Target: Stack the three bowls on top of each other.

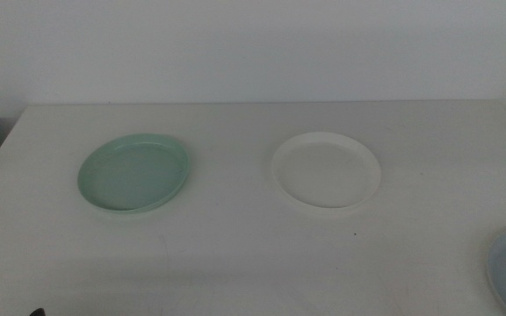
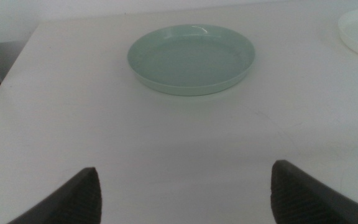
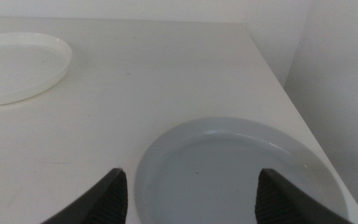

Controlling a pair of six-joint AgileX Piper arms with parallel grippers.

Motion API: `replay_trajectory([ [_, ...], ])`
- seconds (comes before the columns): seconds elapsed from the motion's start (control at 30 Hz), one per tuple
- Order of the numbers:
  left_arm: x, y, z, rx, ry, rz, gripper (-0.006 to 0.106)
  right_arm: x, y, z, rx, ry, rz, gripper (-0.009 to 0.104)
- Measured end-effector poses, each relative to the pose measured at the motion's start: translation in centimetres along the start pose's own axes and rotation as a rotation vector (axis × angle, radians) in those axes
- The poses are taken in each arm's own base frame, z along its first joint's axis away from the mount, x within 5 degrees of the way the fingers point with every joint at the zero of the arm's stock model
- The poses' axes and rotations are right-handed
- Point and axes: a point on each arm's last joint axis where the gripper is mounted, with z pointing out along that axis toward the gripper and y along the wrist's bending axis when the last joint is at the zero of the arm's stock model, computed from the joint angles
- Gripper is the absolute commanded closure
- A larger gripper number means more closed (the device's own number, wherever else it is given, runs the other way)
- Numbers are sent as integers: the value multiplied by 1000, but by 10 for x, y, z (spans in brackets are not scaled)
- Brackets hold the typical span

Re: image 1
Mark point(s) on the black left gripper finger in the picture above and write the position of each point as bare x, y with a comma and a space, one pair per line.
38, 313

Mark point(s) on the pale green shallow bowl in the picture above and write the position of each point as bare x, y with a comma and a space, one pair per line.
133, 173

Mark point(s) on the white shallow bowl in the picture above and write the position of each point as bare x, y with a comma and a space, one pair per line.
327, 171

